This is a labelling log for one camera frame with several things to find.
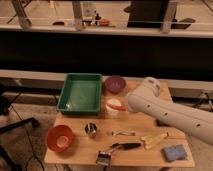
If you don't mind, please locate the red chili pepper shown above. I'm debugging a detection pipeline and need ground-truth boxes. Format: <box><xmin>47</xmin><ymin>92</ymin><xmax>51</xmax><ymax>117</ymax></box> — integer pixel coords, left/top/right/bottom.
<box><xmin>106</xmin><ymin>103</ymin><xmax>126</xmax><ymax>111</ymax></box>

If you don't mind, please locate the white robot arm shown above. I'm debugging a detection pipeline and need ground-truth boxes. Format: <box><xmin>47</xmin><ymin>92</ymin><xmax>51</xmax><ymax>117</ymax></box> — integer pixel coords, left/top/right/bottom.
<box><xmin>126</xmin><ymin>77</ymin><xmax>213</xmax><ymax>145</ymax></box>

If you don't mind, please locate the purple bowl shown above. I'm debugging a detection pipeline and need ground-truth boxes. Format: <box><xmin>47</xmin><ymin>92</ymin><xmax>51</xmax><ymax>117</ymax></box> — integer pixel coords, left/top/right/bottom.
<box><xmin>104</xmin><ymin>76</ymin><xmax>126</xmax><ymax>94</ymax></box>

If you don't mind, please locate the orange bowl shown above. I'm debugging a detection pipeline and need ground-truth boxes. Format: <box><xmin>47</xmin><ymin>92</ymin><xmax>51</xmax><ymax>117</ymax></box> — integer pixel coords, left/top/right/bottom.
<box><xmin>45</xmin><ymin>125</ymin><xmax>73</xmax><ymax>152</ymax></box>

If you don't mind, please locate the green plastic tray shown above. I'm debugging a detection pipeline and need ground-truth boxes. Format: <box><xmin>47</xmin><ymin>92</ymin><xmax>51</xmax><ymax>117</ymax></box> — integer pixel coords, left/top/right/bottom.
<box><xmin>57</xmin><ymin>73</ymin><xmax>102</xmax><ymax>115</ymax></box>

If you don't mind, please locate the white plastic cup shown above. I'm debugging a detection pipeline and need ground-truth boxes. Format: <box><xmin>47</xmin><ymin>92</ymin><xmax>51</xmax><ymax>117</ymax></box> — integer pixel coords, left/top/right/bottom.
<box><xmin>105</xmin><ymin>98</ymin><xmax>121</xmax><ymax>117</ymax></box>

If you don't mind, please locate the small metal cup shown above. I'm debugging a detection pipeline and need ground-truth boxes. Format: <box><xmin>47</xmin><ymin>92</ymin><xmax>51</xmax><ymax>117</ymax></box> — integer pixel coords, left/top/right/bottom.
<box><xmin>85</xmin><ymin>123</ymin><xmax>97</xmax><ymax>138</ymax></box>

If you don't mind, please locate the blue sponge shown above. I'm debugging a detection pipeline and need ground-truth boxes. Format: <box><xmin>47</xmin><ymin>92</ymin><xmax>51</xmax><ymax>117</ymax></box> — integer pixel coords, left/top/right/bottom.
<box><xmin>161</xmin><ymin>144</ymin><xmax>187</xmax><ymax>162</ymax></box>

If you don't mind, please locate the black handled brush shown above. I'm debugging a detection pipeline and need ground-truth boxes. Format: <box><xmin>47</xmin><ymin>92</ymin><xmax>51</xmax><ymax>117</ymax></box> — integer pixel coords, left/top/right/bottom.
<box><xmin>96</xmin><ymin>143</ymin><xmax>141</xmax><ymax>166</ymax></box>

